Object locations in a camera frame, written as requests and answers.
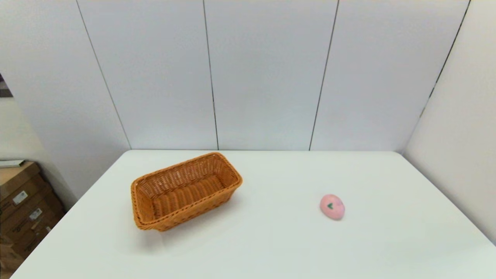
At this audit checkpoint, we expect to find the dark striped wall item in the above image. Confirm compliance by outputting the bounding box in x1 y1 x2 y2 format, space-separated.
0 74 13 98

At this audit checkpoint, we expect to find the orange woven wicker basket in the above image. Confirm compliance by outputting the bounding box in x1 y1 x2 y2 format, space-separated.
131 152 243 232

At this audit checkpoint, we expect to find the brown cardboard box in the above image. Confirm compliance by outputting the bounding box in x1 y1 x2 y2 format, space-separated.
0 162 53 212
0 190 65 241
0 221 59 272

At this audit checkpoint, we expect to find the pink toy peach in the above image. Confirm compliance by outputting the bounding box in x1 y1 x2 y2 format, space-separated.
320 194 346 221

